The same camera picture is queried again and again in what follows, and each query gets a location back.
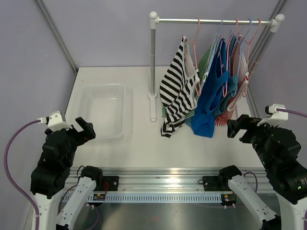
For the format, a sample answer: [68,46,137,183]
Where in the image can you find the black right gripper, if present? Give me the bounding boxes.
[226,113,279,168]

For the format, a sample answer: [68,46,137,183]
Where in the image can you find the pink plastic hanger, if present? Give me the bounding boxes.
[222,18,238,98]
[184,17,201,99]
[242,18,261,97]

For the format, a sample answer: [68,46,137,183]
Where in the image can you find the bright blue tank top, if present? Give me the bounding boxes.
[191,38,229,138]

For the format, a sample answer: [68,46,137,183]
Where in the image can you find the teal blue tank top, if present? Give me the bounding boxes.
[188,35,239,126]

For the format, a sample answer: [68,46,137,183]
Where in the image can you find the black white striped tank top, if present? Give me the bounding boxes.
[159,36,200,139]

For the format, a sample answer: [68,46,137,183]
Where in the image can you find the green white striped tank top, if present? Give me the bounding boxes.
[162,39,214,118]

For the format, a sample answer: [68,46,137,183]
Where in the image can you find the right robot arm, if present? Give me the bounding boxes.
[217,115,307,230]

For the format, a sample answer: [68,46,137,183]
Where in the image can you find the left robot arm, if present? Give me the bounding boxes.
[30,112,119,230]

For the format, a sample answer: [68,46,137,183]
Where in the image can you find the red white striped tank top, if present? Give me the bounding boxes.
[215,35,249,126]

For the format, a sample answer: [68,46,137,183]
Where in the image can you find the white plastic basket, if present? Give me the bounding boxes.
[77,84,126,140]

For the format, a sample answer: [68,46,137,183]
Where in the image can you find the white metal clothes rack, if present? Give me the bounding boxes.
[148,11,285,122]

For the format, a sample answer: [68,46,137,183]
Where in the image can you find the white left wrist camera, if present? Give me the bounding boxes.
[38,110,72,132]

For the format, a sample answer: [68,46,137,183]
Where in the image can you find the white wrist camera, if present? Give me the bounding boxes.
[257,103,288,127]
[38,110,72,132]

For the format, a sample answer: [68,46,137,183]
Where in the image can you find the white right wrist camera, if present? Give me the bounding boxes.
[257,103,288,127]

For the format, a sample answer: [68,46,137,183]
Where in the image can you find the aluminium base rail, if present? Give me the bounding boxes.
[65,167,274,194]

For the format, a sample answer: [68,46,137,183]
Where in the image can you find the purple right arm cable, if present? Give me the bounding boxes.
[275,108,307,117]

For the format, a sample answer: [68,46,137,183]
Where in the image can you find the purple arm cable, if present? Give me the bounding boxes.
[275,108,307,117]
[3,119,41,223]

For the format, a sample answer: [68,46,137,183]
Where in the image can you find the white slotted cable duct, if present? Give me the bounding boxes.
[86,193,222,203]

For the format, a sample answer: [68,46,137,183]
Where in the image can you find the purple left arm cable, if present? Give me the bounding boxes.
[3,119,41,223]

